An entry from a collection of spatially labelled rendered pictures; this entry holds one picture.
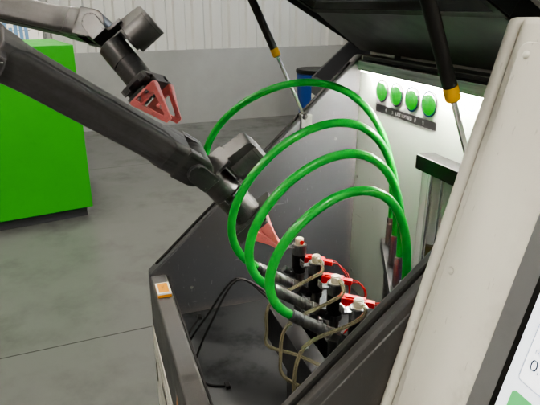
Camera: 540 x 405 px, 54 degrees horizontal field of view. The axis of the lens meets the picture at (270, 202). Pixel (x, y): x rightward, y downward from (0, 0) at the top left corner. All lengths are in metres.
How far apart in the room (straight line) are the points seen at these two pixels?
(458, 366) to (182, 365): 0.53
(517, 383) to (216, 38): 7.25
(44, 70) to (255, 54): 7.13
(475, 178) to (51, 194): 3.86
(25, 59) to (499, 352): 0.66
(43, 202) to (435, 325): 3.83
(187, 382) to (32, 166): 3.39
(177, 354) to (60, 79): 0.54
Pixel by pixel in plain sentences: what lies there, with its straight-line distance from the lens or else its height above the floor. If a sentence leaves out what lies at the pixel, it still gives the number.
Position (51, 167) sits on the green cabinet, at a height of 0.44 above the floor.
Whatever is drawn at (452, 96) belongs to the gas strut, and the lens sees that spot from 0.69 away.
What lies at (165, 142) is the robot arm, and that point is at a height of 1.36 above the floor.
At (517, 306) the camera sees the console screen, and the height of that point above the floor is 1.28.
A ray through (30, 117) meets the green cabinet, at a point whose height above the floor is 0.82.
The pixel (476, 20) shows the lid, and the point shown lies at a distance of 0.81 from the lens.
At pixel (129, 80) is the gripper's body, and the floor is 1.42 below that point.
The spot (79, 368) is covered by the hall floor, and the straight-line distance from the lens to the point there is 2.70.
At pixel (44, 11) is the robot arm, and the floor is 1.55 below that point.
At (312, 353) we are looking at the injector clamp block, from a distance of 0.99.
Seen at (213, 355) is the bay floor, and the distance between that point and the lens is 1.24.
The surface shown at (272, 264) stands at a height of 1.23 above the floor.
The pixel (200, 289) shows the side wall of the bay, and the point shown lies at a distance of 1.37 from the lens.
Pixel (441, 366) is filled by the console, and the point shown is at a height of 1.16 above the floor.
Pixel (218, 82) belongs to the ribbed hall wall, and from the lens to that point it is 7.71.
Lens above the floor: 1.56
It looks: 20 degrees down
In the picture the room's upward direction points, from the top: straight up
